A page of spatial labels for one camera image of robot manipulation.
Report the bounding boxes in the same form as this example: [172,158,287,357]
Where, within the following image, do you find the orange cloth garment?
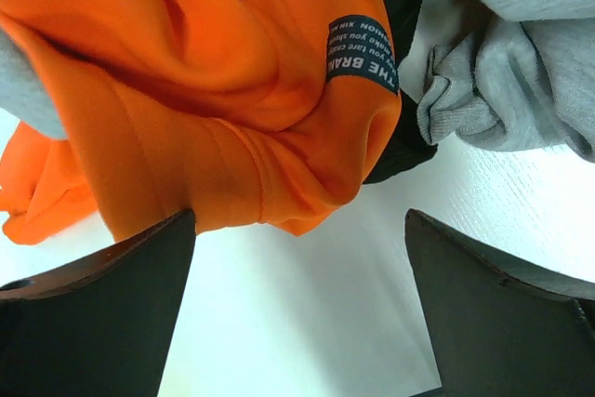
[1,0,401,245]

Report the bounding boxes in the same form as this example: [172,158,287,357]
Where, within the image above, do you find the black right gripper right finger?
[405,209,594,396]

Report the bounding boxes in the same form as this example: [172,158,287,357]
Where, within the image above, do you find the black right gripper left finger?
[1,211,195,396]

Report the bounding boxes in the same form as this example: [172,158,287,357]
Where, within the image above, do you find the grey sweatshirt cloth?
[1,0,594,160]

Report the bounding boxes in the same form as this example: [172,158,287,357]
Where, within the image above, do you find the black cloth garment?
[362,0,439,187]

